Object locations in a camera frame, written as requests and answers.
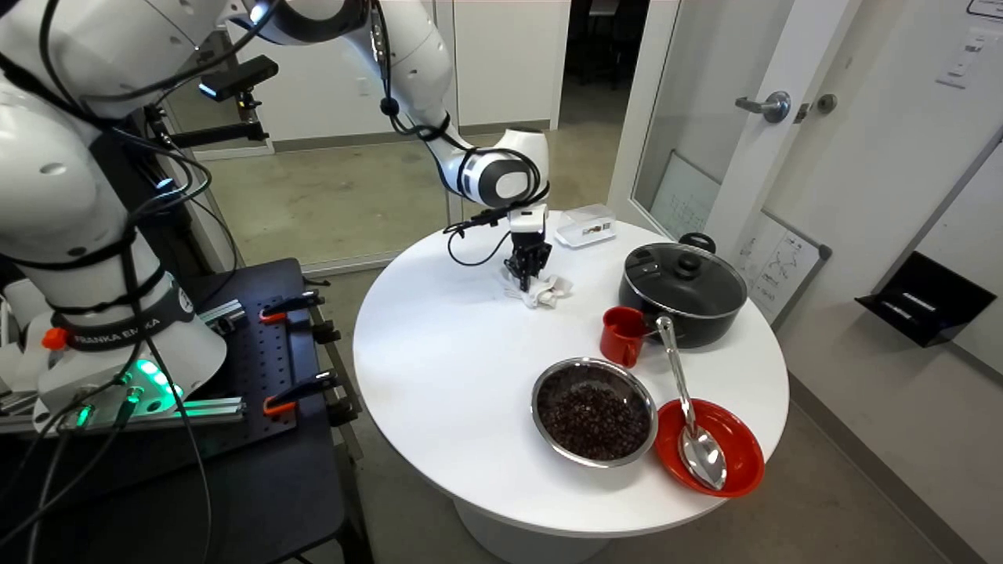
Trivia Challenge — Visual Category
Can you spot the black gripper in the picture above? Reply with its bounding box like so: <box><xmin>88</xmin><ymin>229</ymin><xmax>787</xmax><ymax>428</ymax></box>
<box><xmin>507</xmin><ymin>205</ymin><xmax>552</xmax><ymax>291</ymax></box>

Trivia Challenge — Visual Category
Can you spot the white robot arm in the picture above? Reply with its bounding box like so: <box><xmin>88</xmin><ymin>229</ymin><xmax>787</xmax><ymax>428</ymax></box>
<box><xmin>0</xmin><ymin>0</ymin><xmax>548</xmax><ymax>400</ymax></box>

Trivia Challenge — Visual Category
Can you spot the clear plastic container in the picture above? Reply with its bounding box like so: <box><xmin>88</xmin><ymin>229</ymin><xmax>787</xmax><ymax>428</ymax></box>
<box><xmin>552</xmin><ymin>213</ymin><xmax>614</xmax><ymax>252</ymax></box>

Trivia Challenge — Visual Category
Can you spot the red mug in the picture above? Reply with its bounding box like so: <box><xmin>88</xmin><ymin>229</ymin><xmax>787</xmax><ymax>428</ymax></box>
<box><xmin>598</xmin><ymin>307</ymin><xmax>648</xmax><ymax>366</ymax></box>

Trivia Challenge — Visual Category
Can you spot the steel bowl with beans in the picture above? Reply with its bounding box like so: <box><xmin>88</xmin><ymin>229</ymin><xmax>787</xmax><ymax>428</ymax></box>
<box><xmin>528</xmin><ymin>356</ymin><xmax>654</xmax><ymax>470</ymax></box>

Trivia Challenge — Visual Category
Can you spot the black pot with lid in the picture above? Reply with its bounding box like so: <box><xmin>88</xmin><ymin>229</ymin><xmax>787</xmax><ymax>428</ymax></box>
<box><xmin>618</xmin><ymin>233</ymin><xmax>747</xmax><ymax>349</ymax></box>

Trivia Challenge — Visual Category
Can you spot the large metal spoon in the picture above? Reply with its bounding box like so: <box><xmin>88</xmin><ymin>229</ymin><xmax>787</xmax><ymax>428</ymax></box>
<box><xmin>654</xmin><ymin>317</ymin><xmax>726</xmax><ymax>493</ymax></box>

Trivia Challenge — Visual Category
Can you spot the white door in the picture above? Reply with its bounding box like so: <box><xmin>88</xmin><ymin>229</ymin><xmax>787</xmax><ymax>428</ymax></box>
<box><xmin>608</xmin><ymin>0</ymin><xmax>863</xmax><ymax>258</ymax></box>

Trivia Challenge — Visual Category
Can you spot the red plate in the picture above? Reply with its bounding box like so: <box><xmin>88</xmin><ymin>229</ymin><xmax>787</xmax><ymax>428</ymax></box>
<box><xmin>650</xmin><ymin>397</ymin><xmax>763</xmax><ymax>497</ymax></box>

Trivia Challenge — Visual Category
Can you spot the black robot cart with clamps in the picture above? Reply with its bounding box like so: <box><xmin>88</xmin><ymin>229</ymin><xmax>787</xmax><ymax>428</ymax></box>
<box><xmin>0</xmin><ymin>259</ymin><xmax>374</xmax><ymax>564</ymax></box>

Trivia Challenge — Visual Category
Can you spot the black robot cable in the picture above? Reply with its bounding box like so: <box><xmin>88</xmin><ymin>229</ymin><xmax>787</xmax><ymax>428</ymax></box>
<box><xmin>368</xmin><ymin>0</ymin><xmax>525</xmax><ymax>269</ymax></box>

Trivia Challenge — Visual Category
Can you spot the small whiteboard leaning on wall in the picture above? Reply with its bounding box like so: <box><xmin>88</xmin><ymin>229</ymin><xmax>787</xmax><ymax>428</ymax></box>
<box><xmin>740</xmin><ymin>213</ymin><xmax>829</xmax><ymax>324</ymax></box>

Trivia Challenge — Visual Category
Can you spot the silver door handle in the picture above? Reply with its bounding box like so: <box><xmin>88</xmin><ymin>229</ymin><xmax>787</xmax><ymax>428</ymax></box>
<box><xmin>736</xmin><ymin>91</ymin><xmax>789</xmax><ymax>124</ymax></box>

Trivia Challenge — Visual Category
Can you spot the black camera on stand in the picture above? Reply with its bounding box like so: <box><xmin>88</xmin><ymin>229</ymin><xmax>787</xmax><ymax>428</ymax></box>
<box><xmin>172</xmin><ymin>56</ymin><xmax>279</xmax><ymax>148</ymax></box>

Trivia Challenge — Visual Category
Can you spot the black wall file holder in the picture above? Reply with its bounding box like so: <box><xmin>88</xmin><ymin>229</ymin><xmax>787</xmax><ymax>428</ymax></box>
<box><xmin>857</xmin><ymin>252</ymin><xmax>995</xmax><ymax>349</ymax></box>

